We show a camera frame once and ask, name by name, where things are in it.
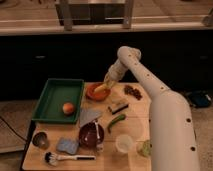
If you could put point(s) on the orange peach fruit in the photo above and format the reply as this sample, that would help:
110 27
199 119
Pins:
68 108

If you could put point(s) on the blue sponge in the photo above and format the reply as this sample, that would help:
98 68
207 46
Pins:
67 145

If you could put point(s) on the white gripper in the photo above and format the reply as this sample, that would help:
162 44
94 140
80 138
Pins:
115 73

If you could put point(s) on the green plastic cup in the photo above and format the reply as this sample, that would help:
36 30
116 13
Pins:
145 150

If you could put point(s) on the green plastic tray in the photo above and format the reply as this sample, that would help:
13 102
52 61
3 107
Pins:
55 94

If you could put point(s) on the dark red grapes bunch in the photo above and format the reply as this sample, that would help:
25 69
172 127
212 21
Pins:
129 90

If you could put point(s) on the dark maroon bowl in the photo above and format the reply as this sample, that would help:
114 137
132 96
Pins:
88 138

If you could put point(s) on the grey metal frame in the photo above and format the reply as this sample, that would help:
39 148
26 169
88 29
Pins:
94 12

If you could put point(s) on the clear plastic cup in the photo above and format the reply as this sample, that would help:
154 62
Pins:
123 143

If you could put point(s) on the small metal cup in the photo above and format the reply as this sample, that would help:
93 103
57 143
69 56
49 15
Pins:
40 140

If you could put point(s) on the green chili pepper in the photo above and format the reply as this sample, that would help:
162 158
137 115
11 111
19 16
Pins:
118 118

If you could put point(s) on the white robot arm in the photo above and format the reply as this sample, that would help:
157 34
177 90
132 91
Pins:
172 137

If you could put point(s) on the white black dish brush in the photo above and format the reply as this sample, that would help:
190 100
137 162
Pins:
53 158

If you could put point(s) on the dark blue floor object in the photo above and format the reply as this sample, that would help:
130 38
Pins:
199 99

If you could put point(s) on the grey folded cloth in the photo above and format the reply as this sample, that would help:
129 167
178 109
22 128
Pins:
88 115

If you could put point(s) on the white spoon in bowl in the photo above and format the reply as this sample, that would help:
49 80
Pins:
97 130

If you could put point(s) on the red orange bowl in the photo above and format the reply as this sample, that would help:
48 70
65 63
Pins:
96 96

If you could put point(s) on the yellow banana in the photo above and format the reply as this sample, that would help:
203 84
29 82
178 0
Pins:
101 87

